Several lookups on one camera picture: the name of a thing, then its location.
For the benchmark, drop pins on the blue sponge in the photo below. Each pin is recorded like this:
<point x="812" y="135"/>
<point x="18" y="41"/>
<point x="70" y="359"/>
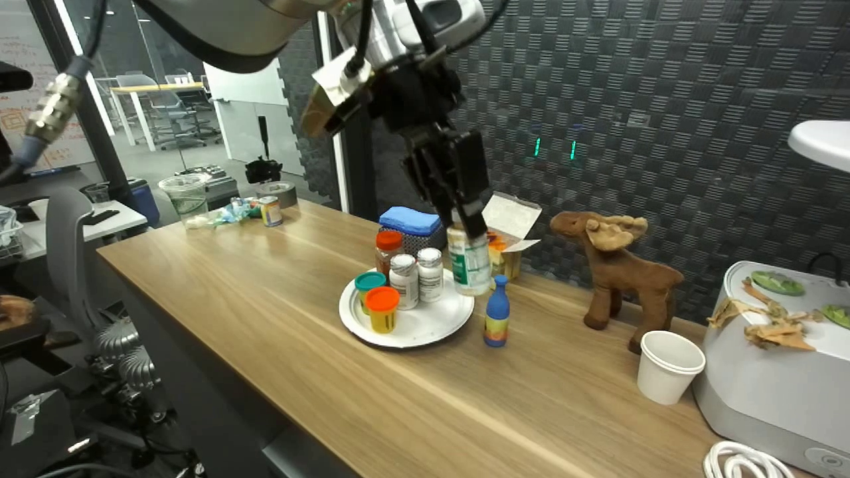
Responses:
<point x="409" y="219"/>

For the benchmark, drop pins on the green-label white supplement bottle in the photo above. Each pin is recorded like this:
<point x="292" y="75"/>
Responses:
<point x="468" y="260"/>

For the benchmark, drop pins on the white hydroponic planter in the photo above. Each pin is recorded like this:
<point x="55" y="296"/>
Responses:
<point x="770" y="389"/>

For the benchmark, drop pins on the clear plastic wrappers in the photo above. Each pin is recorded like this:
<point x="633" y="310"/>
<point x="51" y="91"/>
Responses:
<point x="225" y="213"/>

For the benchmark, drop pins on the white planter lamp head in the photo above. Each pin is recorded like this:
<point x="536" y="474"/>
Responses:
<point x="824" y="144"/>

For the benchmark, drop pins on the dried brown plant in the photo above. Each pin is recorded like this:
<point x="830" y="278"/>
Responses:
<point x="779" y="331"/>

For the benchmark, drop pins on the blue toy bowling pin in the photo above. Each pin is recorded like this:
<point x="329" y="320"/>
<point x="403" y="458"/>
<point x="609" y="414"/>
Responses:
<point x="496" y="308"/>

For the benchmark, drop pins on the white paper cup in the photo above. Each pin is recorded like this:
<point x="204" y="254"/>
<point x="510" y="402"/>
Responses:
<point x="668" y="366"/>

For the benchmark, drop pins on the orange-lid dough container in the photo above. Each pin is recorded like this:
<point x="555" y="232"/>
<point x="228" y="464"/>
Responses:
<point x="382" y="308"/>

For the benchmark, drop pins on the metal bowl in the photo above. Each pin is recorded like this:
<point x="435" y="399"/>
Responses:
<point x="275" y="188"/>

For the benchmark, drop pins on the yellow open cardboard box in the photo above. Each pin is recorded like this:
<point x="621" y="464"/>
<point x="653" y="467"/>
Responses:
<point x="508" y="229"/>

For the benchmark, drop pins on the brown moose plush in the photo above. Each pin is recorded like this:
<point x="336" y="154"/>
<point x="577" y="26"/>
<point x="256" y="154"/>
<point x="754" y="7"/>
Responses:
<point x="628" y="274"/>

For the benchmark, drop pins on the white bucket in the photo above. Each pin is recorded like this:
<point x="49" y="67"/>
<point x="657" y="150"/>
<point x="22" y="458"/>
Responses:
<point x="186" y="193"/>

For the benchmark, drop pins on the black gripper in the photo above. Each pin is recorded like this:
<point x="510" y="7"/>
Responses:
<point x="433" y="134"/>

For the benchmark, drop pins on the white pill bottle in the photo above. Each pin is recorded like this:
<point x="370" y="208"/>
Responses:
<point x="431" y="268"/>
<point x="403" y="278"/>

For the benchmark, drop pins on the teal-lid dough container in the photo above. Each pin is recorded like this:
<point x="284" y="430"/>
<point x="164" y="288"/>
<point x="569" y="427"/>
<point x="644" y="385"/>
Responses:
<point x="368" y="285"/>

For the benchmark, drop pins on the white side desk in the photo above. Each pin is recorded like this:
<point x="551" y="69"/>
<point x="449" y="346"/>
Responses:
<point x="106" y="225"/>

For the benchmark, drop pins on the white paper plate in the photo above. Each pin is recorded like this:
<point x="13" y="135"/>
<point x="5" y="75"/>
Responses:
<point x="425" y="322"/>

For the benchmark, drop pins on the small labelled jar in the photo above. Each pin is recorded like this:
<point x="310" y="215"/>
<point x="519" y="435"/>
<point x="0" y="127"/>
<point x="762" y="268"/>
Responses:
<point x="272" y="213"/>

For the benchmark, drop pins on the blue bin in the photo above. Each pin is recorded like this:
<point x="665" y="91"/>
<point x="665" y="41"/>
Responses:
<point x="142" y="203"/>

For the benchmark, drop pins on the black desk gadget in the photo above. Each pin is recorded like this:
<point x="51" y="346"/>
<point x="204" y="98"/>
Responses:
<point x="264" y="165"/>

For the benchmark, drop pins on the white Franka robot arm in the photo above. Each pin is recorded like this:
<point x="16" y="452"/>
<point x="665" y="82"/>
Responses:
<point x="239" y="26"/>

